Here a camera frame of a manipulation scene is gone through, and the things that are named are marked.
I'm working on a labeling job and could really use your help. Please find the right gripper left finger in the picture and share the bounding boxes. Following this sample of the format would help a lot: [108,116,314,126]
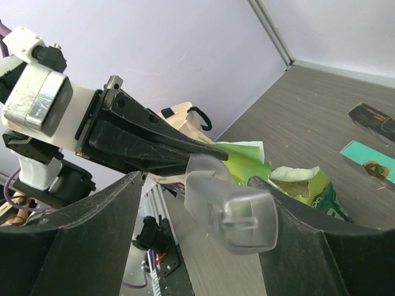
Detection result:
[1,172,142,296]

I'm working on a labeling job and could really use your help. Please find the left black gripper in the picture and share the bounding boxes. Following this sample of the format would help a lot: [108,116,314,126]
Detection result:
[74,75,228,176]

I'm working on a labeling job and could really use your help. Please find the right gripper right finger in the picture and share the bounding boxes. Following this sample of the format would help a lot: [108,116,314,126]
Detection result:
[248,176,394,295]

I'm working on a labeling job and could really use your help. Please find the clear plastic scoop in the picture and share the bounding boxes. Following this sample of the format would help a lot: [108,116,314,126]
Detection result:
[184,154,278,255]

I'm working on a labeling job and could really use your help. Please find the green cat litter bag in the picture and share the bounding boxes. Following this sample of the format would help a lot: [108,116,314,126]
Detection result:
[214,141,352,223]

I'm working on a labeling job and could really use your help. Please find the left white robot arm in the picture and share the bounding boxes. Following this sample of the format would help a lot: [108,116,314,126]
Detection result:
[1,56,228,209]

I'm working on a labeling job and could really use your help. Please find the teal rectangular box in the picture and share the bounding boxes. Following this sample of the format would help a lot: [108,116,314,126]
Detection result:
[339,141,394,188]

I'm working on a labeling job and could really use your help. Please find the black rectangular box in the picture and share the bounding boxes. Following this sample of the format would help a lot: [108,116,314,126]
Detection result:
[347,102,394,145]

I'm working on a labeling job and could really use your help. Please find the beige canvas tote bag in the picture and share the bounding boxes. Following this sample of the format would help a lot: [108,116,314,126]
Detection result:
[154,101,214,198]

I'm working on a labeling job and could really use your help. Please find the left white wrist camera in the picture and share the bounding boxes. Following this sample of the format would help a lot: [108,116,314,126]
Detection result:
[1,26,96,151]

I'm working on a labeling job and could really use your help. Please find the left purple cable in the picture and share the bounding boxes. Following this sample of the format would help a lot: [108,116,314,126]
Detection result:
[0,18,50,213]

